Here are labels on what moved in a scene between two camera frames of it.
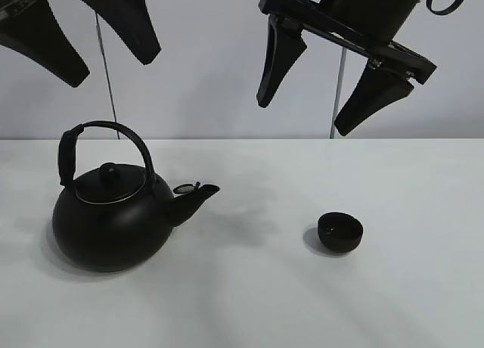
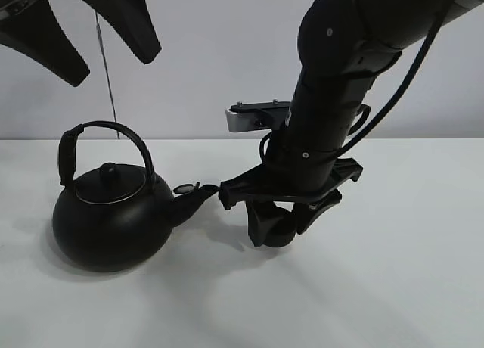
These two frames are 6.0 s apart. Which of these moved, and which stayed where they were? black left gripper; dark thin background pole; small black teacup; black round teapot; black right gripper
Moved: small black teacup; black right gripper
Stayed: black round teapot; dark thin background pole; black left gripper
